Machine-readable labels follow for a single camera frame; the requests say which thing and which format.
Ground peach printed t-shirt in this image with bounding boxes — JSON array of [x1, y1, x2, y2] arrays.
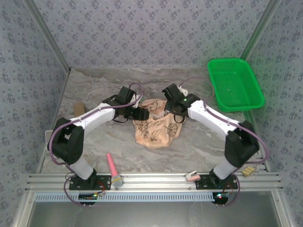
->
[[132, 98, 183, 149]]

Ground pink toy microphone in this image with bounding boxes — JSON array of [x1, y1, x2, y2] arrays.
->
[[106, 153, 123, 189]]

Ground green plastic basket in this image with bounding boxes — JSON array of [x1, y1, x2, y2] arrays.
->
[[207, 58, 265, 113]]

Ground brown cardboard tube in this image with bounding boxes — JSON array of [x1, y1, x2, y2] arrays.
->
[[74, 102, 86, 116]]

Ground pink and white clip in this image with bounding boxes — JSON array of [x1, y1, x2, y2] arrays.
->
[[186, 170, 201, 182]]

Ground grey metal panel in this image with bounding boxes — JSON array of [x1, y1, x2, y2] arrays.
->
[[32, 201, 281, 227]]

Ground wooden clothespins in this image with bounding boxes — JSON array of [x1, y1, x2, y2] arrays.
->
[[242, 167, 256, 177]]

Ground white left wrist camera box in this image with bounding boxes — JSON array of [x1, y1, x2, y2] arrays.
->
[[131, 94, 143, 106]]

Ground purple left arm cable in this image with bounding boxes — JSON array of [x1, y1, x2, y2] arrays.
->
[[51, 82, 144, 207]]

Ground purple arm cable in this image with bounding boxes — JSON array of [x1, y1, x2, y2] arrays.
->
[[178, 77, 270, 207], [51, 82, 144, 207]]

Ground aluminium mounting rail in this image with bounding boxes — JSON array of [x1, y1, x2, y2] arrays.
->
[[25, 172, 284, 192]]

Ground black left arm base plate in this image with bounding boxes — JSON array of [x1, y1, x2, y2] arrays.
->
[[68, 174, 112, 191]]

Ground slotted pale blue cable duct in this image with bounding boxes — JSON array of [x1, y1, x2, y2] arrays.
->
[[34, 192, 216, 203]]

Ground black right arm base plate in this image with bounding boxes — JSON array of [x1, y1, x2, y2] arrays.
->
[[195, 174, 239, 190]]

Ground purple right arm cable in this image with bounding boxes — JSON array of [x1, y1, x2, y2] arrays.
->
[[178, 77, 270, 207]]

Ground aluminium frame post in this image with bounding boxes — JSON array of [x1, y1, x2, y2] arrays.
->
[[23, 0, 72, 73], [239, 0, 284, 62]]

